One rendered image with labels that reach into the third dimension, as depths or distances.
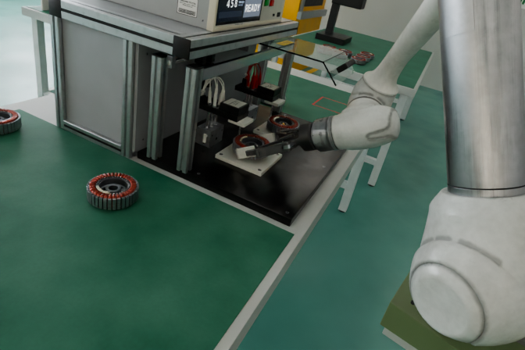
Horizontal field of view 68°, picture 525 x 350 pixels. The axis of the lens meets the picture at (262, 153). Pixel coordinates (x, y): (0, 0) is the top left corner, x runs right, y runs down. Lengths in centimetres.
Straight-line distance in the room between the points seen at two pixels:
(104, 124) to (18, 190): 29
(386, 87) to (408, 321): 57
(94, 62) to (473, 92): 89
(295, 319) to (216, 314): 106
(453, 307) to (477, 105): 26
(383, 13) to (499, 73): 578
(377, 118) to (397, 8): 541
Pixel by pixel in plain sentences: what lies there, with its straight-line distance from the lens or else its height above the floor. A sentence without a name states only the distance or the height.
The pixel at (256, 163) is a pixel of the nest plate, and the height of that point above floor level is 78.
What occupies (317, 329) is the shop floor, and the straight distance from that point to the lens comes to 176.
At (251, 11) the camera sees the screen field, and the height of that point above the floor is 116.
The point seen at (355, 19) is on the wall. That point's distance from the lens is 643.
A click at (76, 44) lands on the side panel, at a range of 117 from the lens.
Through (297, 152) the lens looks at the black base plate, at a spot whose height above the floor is 77.
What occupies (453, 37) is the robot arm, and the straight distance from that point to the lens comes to 60.
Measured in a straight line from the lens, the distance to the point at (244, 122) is 110.
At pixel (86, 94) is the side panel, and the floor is 88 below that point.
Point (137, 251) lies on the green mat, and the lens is 83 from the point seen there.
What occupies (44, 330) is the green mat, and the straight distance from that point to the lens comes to 73.
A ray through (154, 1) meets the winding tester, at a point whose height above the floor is 115.
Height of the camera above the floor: 131
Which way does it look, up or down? 27 degrees down
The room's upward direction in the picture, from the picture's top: 12 degrees clockwise
